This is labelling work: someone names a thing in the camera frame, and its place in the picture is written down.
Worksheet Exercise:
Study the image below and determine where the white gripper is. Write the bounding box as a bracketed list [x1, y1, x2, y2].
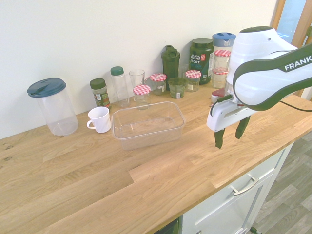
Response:
[206, 98, 256, 150]

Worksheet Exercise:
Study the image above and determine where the clear rectangular plastic container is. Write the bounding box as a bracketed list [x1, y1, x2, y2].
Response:
[111, 101, 187, 151]

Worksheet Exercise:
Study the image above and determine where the glass jar red checkered lid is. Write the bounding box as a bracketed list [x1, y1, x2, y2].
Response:
[214, 49, 232, 70]
[149, 73, 167, 96]
[185, 70, 202, 93]
[132, 84, 152, 110]
[211, 68, 229, 89]

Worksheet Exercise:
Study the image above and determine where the small green tinted tub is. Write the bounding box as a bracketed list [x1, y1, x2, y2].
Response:
[168, 77, 186, 99]

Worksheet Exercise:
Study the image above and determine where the white cabinet drawer front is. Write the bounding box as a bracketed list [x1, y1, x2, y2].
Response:
[182, 143, 294, 234]

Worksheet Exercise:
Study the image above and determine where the dark Vega protein tub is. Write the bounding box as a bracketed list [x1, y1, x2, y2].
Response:
[189, 38, 215, 85]

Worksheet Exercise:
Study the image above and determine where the dark green shaker bottle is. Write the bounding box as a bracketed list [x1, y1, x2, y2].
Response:
[161, 45, 181, 83]

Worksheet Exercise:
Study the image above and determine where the clear pitcher with blue lid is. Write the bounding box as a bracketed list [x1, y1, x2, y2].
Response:
[212, 32, 236, 53]

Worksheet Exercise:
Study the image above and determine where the clear drinking glass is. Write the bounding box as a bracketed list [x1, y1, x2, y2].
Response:
[129, 69, 146, 89]

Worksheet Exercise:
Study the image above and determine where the tall clear bottle green lid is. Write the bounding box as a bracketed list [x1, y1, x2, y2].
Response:
[110, 66, 130, 108]

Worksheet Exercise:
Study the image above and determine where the white ribbed mug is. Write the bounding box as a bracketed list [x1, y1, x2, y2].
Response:
[86, 106, 112, 134]

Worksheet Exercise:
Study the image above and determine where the spice jar dark green lid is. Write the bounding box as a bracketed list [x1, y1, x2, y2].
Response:
[89, 78, 112, 110]

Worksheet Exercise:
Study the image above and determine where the clear canister with blue lid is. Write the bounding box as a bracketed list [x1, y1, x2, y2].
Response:
[26, 78, 79, 136]

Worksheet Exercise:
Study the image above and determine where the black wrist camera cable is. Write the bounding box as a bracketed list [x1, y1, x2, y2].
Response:
[210, 95, 232, 115]

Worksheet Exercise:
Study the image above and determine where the red and white wrist camera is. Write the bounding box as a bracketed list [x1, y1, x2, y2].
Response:
[211, 89, 229, 104]

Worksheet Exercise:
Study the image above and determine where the silver drawer handle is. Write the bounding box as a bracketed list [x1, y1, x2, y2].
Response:
[230, 176, 259, 197]

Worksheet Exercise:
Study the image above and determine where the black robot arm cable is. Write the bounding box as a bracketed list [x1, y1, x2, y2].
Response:
[279, 99, 312, 112]

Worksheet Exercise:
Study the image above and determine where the wooden door frame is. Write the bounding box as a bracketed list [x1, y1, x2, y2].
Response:
[272, 0, 312, 100]

